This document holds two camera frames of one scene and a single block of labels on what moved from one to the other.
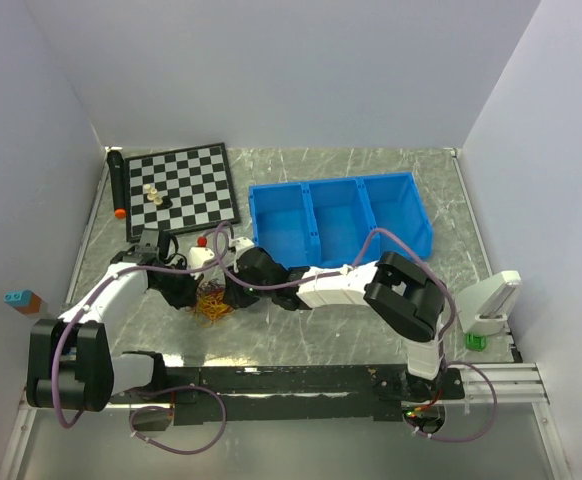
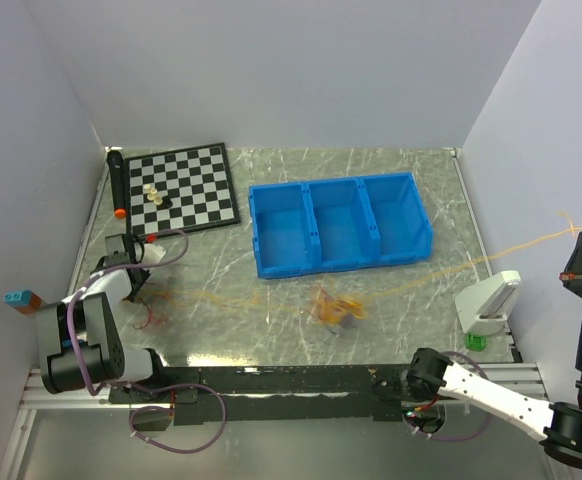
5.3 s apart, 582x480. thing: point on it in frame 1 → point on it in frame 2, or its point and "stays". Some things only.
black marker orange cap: [115, 159] stays
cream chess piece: [152, 192] stays
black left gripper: [187, 296] → [144, 275]
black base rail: [296, 395] stays
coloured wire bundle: [211, 304] → [328, 309]
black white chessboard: [179, 191] stays
